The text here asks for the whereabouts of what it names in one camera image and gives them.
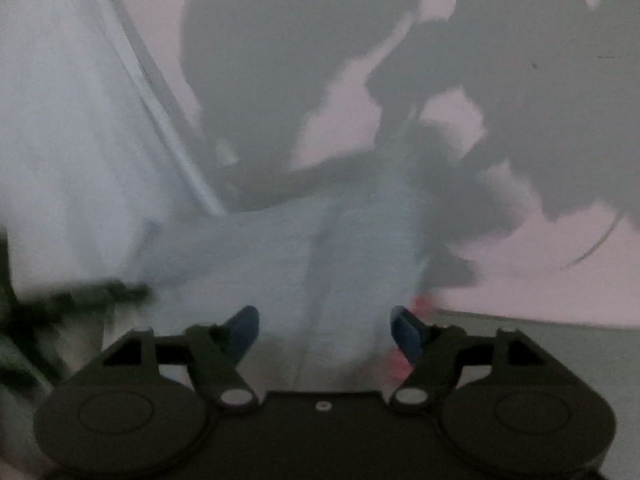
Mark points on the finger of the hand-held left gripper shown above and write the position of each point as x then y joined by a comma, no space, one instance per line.
100,294

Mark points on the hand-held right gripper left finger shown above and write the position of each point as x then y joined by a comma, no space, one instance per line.
245,330

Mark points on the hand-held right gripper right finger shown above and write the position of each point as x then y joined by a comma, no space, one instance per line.
407,335

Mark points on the light grey garment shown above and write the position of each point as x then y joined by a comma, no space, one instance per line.
360,240

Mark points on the white cloth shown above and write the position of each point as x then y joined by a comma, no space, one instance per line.
75,135

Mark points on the grey-green bed sheet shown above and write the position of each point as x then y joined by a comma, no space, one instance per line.
575,345

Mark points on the carrot printed white blanket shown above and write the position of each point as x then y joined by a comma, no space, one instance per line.
340,105

